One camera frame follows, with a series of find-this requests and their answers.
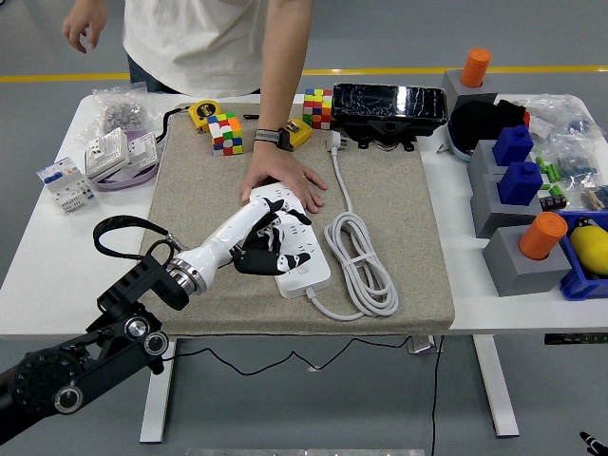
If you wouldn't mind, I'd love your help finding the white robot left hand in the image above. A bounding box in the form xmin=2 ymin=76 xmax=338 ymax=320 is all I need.
xmin=173 ymin=198 xmax=314 ymax=286

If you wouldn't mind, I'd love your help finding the person's left hand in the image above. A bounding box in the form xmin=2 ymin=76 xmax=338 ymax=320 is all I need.
xmin=239 ymin=140 xmax=329 ymax=214

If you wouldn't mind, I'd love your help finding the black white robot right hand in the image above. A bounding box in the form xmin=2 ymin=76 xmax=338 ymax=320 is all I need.
xmin=579 ymin=430 xmax=608 ymax=456

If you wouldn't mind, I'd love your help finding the person's right hand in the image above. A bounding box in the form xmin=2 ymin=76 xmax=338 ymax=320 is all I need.
xmin=62 ymin=0 xmax=109 ymax=54

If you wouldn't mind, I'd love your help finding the white power strip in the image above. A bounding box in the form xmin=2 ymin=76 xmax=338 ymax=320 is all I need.
xmin=247 ymin=182 xmax=333 ymax=300

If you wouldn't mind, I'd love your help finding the thin black adapter cord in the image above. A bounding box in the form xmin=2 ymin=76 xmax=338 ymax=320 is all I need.
xmin=161 ymin=335 xmax=412 ymax=376

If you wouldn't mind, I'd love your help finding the grey black wristwatch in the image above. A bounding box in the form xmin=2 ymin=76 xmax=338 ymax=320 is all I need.
xmin=253 ymin=125 xmax=296 ymax=153

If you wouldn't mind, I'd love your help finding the yellow tape measure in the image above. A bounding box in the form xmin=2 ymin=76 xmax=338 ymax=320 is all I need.
xmin=159 ymin=99 xmax=223 ymax=143
xmin=242 ymin=112 xmax=314 ymax=151

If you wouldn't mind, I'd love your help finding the colourful puzzle cube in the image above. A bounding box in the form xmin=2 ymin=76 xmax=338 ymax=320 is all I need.
xmin=302 ymin=87 xmax=333 ymax=130
xmin=206 ymin=111 xmax=244 ymax=157

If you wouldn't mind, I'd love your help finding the clear bag of nuts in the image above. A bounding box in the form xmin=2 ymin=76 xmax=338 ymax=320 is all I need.
xmin=78 ymin=83 xmax=175 ymax=143

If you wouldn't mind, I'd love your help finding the person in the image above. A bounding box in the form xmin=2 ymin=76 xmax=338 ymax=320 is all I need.
xmin=122 ymin=0 xmax=276 ymax=99

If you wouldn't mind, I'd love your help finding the black desk control panel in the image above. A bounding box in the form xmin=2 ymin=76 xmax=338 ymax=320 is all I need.
xmin=544 ymin=333 xmax=608 ymax=346

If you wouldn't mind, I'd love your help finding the black glossy plastic case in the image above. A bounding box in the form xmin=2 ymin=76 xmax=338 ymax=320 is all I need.
xmin=331 ymin=83 xmax=450 ymax=153

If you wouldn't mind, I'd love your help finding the grey-brown mat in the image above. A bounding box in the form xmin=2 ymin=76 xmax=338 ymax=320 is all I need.
xmin=123 ymin=102 xmax=456 ymax=337

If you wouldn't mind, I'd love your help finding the blue plastic bin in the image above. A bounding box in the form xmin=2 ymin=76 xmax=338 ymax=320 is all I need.
xmin=555 ymin=210 xmax=608 ymax=301

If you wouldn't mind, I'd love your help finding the white circuit breaker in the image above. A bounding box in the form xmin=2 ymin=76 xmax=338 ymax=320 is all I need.
xmin=36 ymin=156 xmax=96 ymax=214

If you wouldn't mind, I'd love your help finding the white table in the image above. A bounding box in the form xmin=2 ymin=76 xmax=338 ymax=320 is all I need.
xmin=0 ymin=92 xmax=608 ymax=446

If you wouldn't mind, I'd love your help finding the white round bowl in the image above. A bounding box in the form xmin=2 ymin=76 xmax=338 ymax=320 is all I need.
xmin=446 ymin=118 xmax=476 ymax=165

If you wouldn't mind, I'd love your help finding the grey block holder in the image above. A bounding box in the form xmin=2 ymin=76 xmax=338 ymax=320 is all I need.
xmin=468 ymin=173 xmax=545 ymax=238
xmin=441 ymin=68 xmax=500 ymax=113
xmin=482 ymin=225 xmax=573 ymax=298
xmin=465 ymin=139 xmax=536 ymax=191

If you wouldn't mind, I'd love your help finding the yellow lemon toy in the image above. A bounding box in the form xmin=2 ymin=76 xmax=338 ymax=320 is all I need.
xmin=568 ymin=222 xmax=608 ymax=276

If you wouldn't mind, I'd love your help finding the grey box under table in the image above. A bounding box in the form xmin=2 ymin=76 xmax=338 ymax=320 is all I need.
xmin=407 ymin=334 xmax=446 ymax=355

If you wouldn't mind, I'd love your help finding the black cloth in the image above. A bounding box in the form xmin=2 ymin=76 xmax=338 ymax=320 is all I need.
xmin=448 ymin=98 xmax=528 ymax=153

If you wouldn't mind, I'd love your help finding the orange cylinder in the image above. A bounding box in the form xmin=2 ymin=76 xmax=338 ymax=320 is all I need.
xmin=460 ymin=47 xmax=494 ymax=90
xmin=517 ymin=211 xmax=570 ymax=261

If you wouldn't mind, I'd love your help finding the blue block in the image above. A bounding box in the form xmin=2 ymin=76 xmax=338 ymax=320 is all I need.
xmin=491 ymin=123 xmax=534 ymax=167
xmin=496 ymin=161 xmax=545 ymax=206

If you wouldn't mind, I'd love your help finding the clear bag of parts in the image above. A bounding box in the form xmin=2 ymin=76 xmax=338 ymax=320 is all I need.
xmin=579 ymin=183 xmax=608 ymax=211
xmin=524 ymin=93 xmax=600 ymax=142
xmin=545 ymin=134 xmax=603 ymax=191

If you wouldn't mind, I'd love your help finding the white power strip cord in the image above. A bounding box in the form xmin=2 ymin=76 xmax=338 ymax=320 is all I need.
xmin=306 ymin=130 xmax=399 ymax=320

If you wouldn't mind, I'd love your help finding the white wall socket panel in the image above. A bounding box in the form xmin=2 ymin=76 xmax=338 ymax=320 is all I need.
xmin=123 ymin=131 xmax=158 ymax=167
xmin=84 ymin=127 xmax=130 ymax=181

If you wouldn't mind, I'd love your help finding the black hanging cable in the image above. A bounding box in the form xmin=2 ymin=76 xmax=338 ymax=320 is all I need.
xmin=429 ymin=334 xmax=443 ymax=456

